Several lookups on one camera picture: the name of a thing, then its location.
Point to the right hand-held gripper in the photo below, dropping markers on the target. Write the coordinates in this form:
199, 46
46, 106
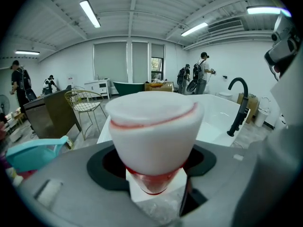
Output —
285, 44

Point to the red bottle with white cap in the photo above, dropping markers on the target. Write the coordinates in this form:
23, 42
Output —
154, 136

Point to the dark wooden vanity cabinet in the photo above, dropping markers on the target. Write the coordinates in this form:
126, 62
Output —
52, 112

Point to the teal spray bottle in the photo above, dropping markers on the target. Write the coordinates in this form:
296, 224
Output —
30, 154

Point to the white bathtub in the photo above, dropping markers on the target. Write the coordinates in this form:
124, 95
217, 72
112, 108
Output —
213, 107

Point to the window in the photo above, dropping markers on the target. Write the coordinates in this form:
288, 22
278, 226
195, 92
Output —
157, 67

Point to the green bathtub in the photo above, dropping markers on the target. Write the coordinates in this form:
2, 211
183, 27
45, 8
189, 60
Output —
129, 87

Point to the ceiling air vent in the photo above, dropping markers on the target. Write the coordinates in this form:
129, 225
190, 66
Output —
225, 26

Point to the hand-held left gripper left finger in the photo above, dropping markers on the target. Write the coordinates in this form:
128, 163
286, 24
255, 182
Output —
82, 197

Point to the standing fan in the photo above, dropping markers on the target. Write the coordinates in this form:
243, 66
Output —
4, 105

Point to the grey roller blind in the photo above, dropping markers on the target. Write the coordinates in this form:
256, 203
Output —
140, 63
157, 50
110, 63

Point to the white toilet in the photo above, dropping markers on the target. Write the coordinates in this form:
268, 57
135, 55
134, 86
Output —
262, 112
225, 95

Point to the ceiling tube light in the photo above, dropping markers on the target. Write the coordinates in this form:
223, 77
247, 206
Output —
27, 52
90, 13
262, 10
194, 29

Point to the cardboard box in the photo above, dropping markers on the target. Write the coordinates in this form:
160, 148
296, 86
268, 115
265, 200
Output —
161, 87
248, 107

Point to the black bathtub faucet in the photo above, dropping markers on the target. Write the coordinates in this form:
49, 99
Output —
240, 103

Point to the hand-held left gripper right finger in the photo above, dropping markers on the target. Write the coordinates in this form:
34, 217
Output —
236, 178

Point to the white vanity cabinet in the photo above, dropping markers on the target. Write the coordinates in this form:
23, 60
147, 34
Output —
98, 87

